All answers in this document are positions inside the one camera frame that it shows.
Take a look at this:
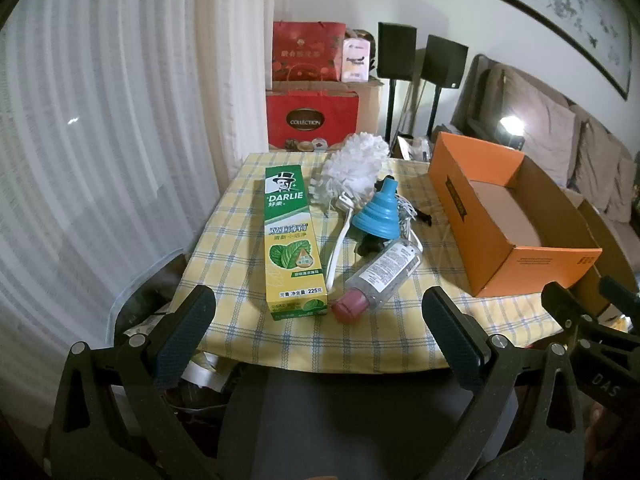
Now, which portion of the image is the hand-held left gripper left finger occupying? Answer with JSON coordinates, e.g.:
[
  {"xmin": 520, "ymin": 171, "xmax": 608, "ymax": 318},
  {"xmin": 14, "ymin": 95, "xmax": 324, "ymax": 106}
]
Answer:
[{"xmin": 47, "ymin": 284, "xmax": 217, "ymax": 480}]

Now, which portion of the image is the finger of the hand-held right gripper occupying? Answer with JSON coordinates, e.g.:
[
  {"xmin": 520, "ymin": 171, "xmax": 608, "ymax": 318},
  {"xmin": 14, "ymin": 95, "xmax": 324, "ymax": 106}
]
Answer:
[
  {"xmin": 541, "ymin": 281, "xmax": 640, "ymax": 348},
  {"xmin": 599, "ymin": 275, "xmax": 640, "ymax": 311}
]

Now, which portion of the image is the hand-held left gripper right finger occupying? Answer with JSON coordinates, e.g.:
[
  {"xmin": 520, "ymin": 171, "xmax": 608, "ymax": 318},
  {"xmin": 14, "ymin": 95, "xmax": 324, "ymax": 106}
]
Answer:
[{"xmin": 421, "ymin": 286, "xmax": 586, "ymax": 480}]

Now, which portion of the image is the clear bottle with pink cap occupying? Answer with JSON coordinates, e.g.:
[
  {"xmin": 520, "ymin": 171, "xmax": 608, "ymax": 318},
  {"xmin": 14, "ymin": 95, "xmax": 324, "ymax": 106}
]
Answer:
[{"xmin": 332, "ymin": 240, "xmax": 423, "ymax": 322}]

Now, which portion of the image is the white cable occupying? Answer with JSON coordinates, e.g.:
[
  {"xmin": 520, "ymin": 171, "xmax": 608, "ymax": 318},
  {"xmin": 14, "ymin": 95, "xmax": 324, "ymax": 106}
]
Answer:
[{"xmin": 396, "ymin": 195, "xmax": 426, "ymax": 256}]

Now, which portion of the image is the orange cardboard box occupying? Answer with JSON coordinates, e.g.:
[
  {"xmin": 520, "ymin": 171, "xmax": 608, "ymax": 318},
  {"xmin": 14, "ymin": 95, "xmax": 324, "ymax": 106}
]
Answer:
[{"xmin": 426, "ymin": 131, "xmax": 603, "ymax": 298}]

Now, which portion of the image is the green yellow toothpaste box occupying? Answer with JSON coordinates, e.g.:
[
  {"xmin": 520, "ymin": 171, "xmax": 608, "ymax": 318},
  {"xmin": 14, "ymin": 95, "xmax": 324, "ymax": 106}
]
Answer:
[{"xmin": 263, "ymin": 164, "xmax": 329, "ymax": 322}]

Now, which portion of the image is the blue collapsible funnel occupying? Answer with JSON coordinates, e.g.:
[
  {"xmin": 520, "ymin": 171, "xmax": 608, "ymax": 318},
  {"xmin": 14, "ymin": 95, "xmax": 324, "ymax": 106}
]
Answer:
[{"xmin": 351, "ymin": 176, "xmax": 401, "ymax": 241}]

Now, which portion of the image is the white fluffy duster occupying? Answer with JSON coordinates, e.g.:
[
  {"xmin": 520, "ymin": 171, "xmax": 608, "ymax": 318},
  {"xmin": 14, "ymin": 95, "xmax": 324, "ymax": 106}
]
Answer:
[{"xmin": 311, "ymin": 131, "xmax": 390, "ymax": 292}]

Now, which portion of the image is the open brown cardboard box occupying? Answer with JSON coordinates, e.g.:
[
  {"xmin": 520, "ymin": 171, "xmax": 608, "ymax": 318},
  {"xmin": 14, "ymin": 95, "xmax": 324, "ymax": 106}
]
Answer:
[{"xmin": 565, "ymin": 187, "xmax": 640, "ymax": 322}]

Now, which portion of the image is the yellow checkered tablecloth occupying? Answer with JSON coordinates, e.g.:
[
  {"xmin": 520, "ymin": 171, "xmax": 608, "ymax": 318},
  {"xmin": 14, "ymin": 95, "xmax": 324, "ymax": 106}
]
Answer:
[{"xmin": 182, "ymin": 152, "xmax": 566, "ymax": 376}]

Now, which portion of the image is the small beige cushion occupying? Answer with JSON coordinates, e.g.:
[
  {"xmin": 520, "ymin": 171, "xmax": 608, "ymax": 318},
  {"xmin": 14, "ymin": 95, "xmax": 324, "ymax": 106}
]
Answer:
[{"xmin": 606, "ymin": 155, "xmax": 639, "ymax": 224}]

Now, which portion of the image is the medium beige cushion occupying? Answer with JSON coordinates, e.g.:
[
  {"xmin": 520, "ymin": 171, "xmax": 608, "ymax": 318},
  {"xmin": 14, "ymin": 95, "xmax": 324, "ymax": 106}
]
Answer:
[{"xmin": 570, "ymin": 120, "xmax": 626, "ymax": 211}]

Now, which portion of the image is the grey chair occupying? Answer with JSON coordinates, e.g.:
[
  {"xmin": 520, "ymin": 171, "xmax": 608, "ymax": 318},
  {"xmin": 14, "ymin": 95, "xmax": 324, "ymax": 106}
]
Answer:
[{"xmin": 107, "ymin": 254, "xmax": 518, "ymax": 480}]

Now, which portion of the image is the large beige cushion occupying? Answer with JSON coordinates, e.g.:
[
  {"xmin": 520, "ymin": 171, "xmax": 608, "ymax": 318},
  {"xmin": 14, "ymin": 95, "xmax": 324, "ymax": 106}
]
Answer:
[{"xmin": 492, "ymin": 67, "xmax": 581, "ymax": 186}]

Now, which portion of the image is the bright lamp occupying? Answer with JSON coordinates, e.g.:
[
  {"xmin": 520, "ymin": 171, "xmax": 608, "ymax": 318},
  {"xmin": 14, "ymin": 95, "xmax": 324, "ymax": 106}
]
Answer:
[{"xmin": 497, "ymin": 115, "xmax": 526, "ymax": 149}]

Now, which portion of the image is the clear plastic bag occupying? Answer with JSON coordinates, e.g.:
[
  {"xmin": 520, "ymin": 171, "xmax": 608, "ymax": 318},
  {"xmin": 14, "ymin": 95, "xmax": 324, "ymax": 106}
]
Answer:
[{"xmin": 397, "ymin": 135, "xmax": 434, "ymax": 162}]

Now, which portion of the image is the white curtain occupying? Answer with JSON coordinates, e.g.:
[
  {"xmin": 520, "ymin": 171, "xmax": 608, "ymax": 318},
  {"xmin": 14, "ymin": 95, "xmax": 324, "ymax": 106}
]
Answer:
[{"xmin": 0, "ymin": 0, "xmax": 276, "ymax": 376}]

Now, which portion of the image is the black speaker stand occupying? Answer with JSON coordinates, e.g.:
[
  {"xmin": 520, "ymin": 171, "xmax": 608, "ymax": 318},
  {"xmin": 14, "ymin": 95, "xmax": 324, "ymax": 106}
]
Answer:
[
  {"xmin": 425, "ymin": 85, "xmax": 444, "ymax": 139},
  {"xmin": 385, "ymin": 79, "xmax": 399, "ymax": 142}
]

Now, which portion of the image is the brown sofa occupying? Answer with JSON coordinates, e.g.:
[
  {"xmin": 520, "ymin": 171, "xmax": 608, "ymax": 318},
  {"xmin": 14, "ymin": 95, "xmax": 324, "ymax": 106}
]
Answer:
[{"xmin": 450, "ymin": 54, "xmax": 640, "ymax": 281}]

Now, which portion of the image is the red gift box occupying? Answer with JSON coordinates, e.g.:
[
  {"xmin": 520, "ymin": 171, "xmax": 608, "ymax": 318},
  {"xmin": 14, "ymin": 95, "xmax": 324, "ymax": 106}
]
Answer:
[{"xmin": 265, "ymin": 91, "xmax": 360, "ymax": 152}]

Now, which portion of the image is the black speaker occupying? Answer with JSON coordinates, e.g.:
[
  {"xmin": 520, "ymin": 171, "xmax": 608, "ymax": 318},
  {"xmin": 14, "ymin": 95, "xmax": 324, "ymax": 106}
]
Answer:
[
  {"xmin": 420, "ymin": 35, "xmax": 469, "ymax": 88},
  {"xmin": 377, "ymin": 22, "xmax": 418, "ymax": 80}
]

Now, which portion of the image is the pink white packet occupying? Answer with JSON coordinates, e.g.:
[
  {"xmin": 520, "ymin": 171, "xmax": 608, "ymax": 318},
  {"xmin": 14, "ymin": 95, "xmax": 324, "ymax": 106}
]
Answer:
[{"xmin": 341, "ymin": 37, "xmax": 372, "ymax": 82}]

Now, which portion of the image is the framed ink painting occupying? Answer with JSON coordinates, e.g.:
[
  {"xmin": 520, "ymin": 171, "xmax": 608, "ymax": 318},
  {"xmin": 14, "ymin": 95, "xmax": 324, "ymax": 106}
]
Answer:
[{"xmin": 475, "ymin": 0, "xmax": 633, "ymax": 101}]

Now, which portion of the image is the red gift bag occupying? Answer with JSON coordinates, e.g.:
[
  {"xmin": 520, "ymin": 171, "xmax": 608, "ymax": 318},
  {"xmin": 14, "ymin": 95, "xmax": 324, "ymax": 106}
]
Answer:
[{"xmin": 272, "ymin": 21, "xmax": 347, "ymax": 82}]

